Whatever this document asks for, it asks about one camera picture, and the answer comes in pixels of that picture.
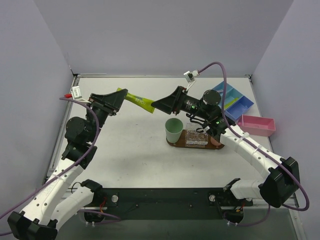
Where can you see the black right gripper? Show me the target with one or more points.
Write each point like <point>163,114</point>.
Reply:
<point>178,100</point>

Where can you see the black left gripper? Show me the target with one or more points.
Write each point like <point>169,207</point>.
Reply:
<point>101,104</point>

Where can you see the green toothpaste tube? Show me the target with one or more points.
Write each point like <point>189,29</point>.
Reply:
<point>230,103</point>
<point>142,102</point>

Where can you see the green plastic cup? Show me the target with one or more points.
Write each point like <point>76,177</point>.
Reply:
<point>173,129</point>

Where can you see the clear textured plastic holder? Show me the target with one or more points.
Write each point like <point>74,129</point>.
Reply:
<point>194,136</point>

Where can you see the pink plastic drawer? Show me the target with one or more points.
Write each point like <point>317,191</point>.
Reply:
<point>255,125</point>

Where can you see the orange plastic cup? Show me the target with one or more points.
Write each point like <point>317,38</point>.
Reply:
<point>214,142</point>

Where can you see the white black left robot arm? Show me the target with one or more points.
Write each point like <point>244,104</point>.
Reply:
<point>47,211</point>

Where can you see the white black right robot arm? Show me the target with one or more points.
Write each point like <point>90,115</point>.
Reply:
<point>280,176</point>

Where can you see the brown wooden oval tray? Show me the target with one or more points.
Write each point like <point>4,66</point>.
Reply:
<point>181,143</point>

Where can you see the blue plastic organizer box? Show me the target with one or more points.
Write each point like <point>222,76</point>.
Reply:
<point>240,107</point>

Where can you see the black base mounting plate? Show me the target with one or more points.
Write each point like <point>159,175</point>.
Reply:
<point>167,203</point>

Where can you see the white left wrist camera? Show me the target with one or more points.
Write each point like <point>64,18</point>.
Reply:
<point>76,92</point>

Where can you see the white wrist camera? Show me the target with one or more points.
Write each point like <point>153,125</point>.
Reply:
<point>191,75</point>
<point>76,92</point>

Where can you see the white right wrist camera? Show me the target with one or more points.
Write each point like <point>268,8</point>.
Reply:
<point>191,75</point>

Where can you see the aluminium table edge rail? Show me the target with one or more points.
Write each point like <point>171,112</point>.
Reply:
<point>55,157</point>

